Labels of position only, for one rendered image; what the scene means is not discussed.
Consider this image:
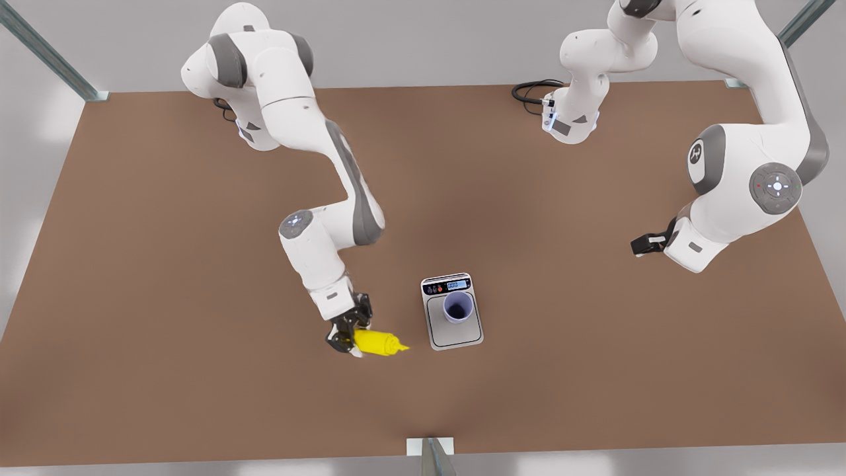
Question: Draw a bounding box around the yellow sauce bottle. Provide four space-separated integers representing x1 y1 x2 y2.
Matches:
354 329 410 358

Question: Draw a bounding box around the pale purple cup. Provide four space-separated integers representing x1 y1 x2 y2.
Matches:
443 291 475 325

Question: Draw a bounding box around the silver kitchen scale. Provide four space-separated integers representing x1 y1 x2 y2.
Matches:
420 272 484 351

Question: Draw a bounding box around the silver frame post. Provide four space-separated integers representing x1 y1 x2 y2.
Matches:
724 0 837 89
406 437 457 476
0 0 110 102

